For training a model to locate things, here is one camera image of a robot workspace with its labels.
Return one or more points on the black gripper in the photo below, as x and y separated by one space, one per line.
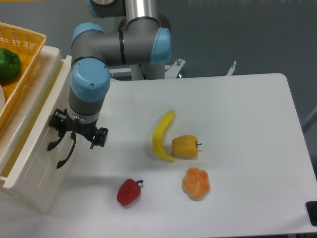
80 124

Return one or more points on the black top drawer handle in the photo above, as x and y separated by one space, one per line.
53 144

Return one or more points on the white drawer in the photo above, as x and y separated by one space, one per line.
35 166

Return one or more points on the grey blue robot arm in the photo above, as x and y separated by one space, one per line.
144 41

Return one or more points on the white drawer cabinet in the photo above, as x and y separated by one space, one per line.
14 134

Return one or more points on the yellow banana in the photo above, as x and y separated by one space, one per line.
158 136

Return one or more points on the red bell pepper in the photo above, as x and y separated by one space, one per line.
129 191

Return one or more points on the green bell pepper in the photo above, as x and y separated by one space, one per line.
9 65

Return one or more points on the yellow plastic basket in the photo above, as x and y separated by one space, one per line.
19 50

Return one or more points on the yellow bell pepper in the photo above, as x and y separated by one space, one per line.
185 146

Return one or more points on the orange braided bread roll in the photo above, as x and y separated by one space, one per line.
196 183

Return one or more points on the black device at edge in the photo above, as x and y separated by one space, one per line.
311 207

